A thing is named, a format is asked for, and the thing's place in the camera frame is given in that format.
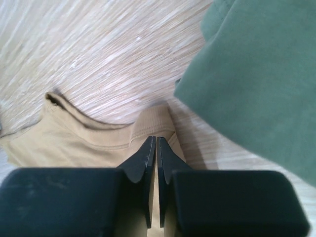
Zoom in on tan brown tank top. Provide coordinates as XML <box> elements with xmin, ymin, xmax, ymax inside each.
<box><xmin>0</xmin><ymin>92</ymin><xmax>184</xmax><ymax>237</ymax></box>

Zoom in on olive green printed tank top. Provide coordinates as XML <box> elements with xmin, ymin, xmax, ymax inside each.
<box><xmin>174</xmin><ymin>0</ymin><xmax>316</xmax><ymax>185</ymax></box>

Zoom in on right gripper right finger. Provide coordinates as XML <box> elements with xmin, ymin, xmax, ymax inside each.
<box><xmin>157</xmin><ymin>137</ymin><xmax>310</xmax><ymax>237</ymax></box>

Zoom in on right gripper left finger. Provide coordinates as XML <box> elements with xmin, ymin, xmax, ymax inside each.
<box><xmin>0</xmin><ymin>136</ymin><xmax>156</xmax><ymax>237</ymax></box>

